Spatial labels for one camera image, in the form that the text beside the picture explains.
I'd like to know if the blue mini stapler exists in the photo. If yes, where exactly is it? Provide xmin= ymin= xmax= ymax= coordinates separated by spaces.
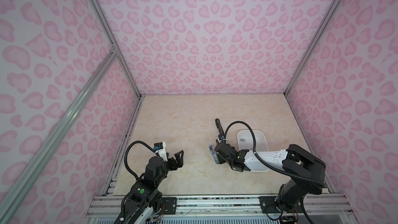
xmin=209 ymin=145 xmax=219 ymax=164

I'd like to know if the white plastic bin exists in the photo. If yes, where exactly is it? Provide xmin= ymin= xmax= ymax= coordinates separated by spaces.
xmin=237 ymin=130 xmax=269 ymax=152

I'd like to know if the black stapler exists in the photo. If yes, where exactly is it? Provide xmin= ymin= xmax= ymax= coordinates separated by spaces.
xmin=215 ymin=118 xmax=225 ymax=137

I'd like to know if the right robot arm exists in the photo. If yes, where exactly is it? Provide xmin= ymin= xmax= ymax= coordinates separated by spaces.
xmin=215 ymin=141 xmax=327 ymax=212

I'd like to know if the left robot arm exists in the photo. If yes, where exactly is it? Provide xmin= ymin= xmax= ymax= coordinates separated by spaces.
xmin=114 ymin=150 xmax=184 ymax=224

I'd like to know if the left mounting plate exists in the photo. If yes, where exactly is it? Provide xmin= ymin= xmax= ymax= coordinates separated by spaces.
xmin=154 ymin=197 xmax=177 ymax=215

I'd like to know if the mounting plate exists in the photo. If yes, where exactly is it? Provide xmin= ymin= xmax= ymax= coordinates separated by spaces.
xmin=154 ymin=197 xmax=177 ymax=215
xmin=259 ymin=196 xmax=280 ymax=214

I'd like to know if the right mounting plate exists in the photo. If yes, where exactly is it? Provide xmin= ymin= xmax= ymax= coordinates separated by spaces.
xmin=259 ymin=196 xmax=280 ymax=214

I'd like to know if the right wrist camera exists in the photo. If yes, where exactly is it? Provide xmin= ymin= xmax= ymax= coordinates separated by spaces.
xmin=217 ymin=134 xmax=226 ymax=143

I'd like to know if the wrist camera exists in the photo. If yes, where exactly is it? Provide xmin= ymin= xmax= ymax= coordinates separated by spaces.
xmin=217 ymin=134 xmax=226 ymax=143
xmin=153 ymin=142 xmax=168 ymax=162

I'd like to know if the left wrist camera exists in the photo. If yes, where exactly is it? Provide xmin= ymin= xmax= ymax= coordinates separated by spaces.
xmin=153 ymin=142 xmax=168 ymax=162

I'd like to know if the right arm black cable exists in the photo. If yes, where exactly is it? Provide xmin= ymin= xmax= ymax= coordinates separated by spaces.
xmin=223 ymin=120 xmax=329 ymax=224

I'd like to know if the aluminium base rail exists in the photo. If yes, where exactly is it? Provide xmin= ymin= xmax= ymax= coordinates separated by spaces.
xmin=84 ymin=193 xmax=358 ymax=224

